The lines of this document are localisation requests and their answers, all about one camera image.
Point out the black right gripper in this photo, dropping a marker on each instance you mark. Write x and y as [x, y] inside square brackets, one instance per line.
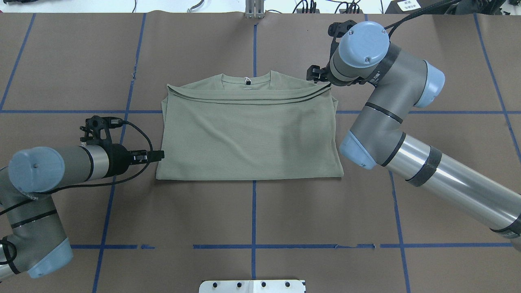
[315, 73]

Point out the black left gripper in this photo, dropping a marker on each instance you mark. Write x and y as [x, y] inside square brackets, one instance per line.
[119, 158]

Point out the olive green long-sleeve shirt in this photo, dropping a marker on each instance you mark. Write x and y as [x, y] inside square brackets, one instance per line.
[261, 128]

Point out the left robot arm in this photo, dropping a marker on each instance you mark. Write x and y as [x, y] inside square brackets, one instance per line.
[38, 243]

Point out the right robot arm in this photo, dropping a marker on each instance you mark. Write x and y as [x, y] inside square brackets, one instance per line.
[363, 53]

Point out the dark box with label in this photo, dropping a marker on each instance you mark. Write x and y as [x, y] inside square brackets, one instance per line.
[411, 6]

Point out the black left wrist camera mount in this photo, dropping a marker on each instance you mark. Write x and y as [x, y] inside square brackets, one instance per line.
[97, 130]

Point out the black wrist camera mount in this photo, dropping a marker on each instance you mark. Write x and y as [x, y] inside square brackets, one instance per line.
[337, 30]
[97, 130]

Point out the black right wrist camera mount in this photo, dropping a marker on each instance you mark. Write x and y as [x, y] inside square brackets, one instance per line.
[337, 30]

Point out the grey aluminium frame post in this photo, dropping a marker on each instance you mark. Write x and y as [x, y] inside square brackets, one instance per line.
[254, 9]

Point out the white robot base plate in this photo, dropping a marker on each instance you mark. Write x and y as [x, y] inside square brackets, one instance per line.
[253, 286]

